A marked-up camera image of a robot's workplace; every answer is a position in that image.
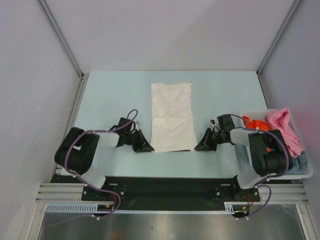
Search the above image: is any aluminium frame rail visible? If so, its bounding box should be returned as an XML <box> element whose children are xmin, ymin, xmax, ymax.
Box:
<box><xmin>35</xmin><ymin>183</ymin><xmax>309</xmax><ymax>205</ymax></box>

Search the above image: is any white perforated laundry basket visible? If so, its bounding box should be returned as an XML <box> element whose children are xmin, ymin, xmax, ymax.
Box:
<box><xmin>240</xmin><ymin>107</ymin><xmax>313</xmax><ymax>180</ymax></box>

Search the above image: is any white slotted cable duct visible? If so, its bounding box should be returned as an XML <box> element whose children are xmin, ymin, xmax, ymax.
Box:
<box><xmin>45</xmin><ymin>202</ymin><xmax>248</xmax><ymax>215</ymax></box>

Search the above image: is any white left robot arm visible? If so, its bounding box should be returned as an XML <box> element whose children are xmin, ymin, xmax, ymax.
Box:
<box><xmin>54</xmin><ymin>117</ymin><xmax>155</xmax><ymax>200</ymax></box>

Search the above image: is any pink t shirt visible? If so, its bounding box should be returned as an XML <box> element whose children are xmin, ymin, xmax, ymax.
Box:
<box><xmin>264</xmin><ymin>107</ymin><xmax>304</xmax><ymax>158</ymax></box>

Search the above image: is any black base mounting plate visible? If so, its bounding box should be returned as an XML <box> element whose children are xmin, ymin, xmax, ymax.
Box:
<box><xmin>49</xmin><ymin>174</ymin><xmax>293</xmax><ymax>211</ymax></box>

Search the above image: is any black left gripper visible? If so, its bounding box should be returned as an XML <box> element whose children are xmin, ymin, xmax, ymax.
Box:
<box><xmin>125</xmin><ymin>129</ymin><xmax>153</xmax><ymax>154</ymax></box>

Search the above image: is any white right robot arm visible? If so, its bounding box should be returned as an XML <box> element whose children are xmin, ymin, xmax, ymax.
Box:
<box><xmin>194</xmin><ymin>114</ymin><xmax>293</xmax><ymax>202</ymax></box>

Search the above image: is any white t shirt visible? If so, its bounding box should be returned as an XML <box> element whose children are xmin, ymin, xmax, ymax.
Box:
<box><xmin>150</xmin><ymin>82</ymin><xmax>197</xmax><ymax>153</ymax></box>

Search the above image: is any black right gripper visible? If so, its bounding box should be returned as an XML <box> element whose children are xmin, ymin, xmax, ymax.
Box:
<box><xmin>195</xmin><ymin>127</ymin><xmax>227</xmax><ymax>151</ymax></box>

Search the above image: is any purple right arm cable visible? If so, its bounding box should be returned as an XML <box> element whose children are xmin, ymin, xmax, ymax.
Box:
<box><xmin>224</xmin><ymin>113</ymin><xmax>291</xmax><ymax>221</ymax></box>

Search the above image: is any orange t shirt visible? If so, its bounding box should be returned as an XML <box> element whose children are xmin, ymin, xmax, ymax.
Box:
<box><xmin>243</xmin><ymin>116</ymin><xmax>271</xmax><ymax>131</ymax></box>

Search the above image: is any light blue t shirt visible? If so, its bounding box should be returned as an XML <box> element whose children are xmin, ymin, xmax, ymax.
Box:
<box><xmin>287</xmin><ymin>151</ymin><xmax>308</xmax><ymax>175</ymax></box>

